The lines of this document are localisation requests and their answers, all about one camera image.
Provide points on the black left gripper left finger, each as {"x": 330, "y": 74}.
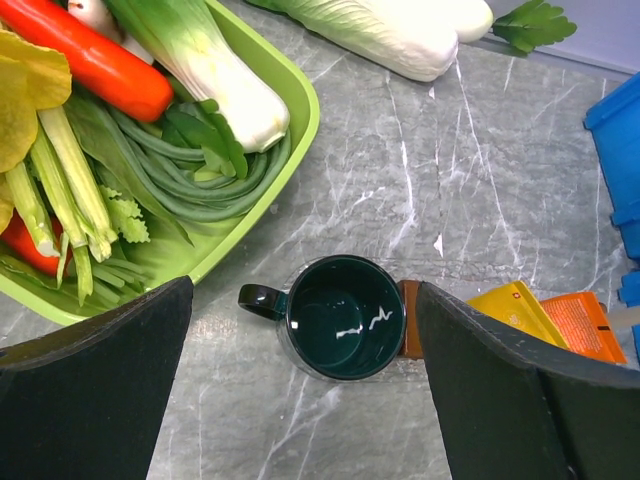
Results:
{"x": 87, "y": 401}

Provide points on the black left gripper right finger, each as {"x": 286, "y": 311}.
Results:
{"x": 511, "y": 406}

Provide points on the clear acrylic holder brown ends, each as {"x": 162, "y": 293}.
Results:
{"x": 411, "y": 348}

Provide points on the dark green mug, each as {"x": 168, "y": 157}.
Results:
{"x": 342, "y": 319}

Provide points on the light green tray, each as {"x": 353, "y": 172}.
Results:
{"x": 167, "y": 255}

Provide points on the green celery stalks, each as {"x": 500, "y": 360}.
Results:
{"x": 63, "y": 227}

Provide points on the green long beans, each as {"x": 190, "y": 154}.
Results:
{"x": 148, "y": 167}

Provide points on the blue four-compartment bin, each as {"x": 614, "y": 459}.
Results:
{"x": 614, "y": 126}

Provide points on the yellow napa cabbage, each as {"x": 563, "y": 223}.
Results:
{"x": 33, "y": 78}

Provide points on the orange carrot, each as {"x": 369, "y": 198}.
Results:
{"x": 104, "y": 67}

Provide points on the green bok choy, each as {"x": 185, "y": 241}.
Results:
{"x": 185, "y": 39}

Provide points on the long green napa cabbage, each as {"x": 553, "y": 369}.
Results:
{"x": 402, "y": 36}

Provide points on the green radish leaf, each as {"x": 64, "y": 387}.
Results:
{"x": 533, "y": 24}

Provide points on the white mushroom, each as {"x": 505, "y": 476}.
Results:
{"x": 95, "y": 15}

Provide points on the white radish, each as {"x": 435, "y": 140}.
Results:
{"x": 472, "y": 19}

